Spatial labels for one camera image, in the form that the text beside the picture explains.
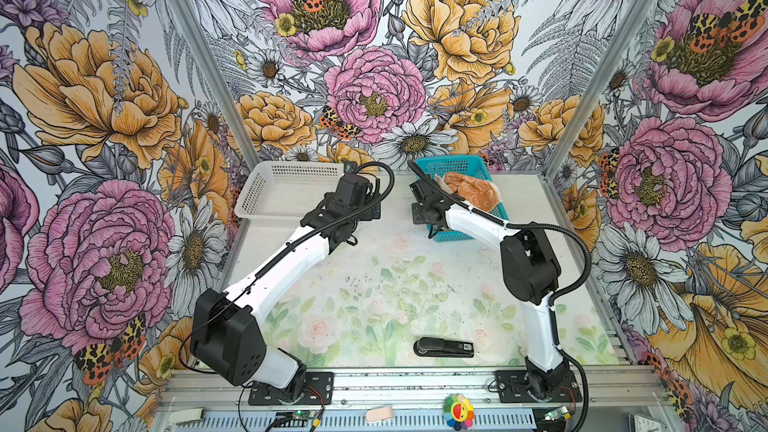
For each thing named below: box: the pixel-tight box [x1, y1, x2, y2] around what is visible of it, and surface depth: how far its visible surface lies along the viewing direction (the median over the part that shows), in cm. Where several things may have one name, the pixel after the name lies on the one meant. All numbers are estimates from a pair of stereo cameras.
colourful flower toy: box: [444, 393, 475, 431], surface depth 72 cm
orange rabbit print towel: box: [443, 172, 501, 212], surface depth 109 cm
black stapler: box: [413, 337, 474, 358], surface depth 79 cm
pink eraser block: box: [366, 406, 393, 422], surface depth 72 cm
